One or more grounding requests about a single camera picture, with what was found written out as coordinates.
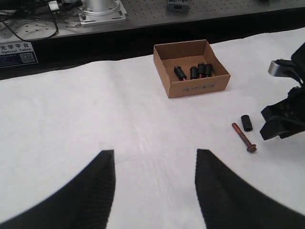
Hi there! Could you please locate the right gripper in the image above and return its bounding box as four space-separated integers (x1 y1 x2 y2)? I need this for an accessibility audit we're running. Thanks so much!
259 42 305 141

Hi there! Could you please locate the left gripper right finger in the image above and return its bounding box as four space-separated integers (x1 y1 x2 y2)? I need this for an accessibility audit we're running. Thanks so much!
194 148 305 229

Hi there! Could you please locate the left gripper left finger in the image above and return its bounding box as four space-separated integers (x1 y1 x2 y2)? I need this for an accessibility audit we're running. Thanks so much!
0 149 117 229

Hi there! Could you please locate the brown cardboard box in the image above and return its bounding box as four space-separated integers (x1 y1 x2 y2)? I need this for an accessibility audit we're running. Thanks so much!
153 39 231 99

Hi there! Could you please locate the black cylindrical sleeve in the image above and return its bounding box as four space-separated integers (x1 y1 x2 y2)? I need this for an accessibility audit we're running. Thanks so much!
240 115 254 132

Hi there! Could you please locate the copper flange bolt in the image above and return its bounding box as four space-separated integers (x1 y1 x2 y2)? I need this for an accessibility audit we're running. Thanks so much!
232 122 258 154

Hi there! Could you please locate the metal bench with holes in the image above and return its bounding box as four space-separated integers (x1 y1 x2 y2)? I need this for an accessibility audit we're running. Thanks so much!
0 0 305 46

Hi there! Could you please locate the grey finned device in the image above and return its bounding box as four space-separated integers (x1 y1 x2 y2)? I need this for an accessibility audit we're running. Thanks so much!
165 0 192 12

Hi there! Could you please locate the blue white bench label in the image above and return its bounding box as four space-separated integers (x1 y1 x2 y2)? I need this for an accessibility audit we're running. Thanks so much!
0 42 39 69

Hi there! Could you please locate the silver-white machine base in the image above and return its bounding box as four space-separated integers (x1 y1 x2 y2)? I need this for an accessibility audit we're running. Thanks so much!
76 0 128 27

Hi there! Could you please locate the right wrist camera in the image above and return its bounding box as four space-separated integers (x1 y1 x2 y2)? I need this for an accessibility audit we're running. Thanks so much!
267 60 288 77

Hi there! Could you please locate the black cable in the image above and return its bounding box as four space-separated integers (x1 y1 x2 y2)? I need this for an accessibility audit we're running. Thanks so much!
0 9 60 42

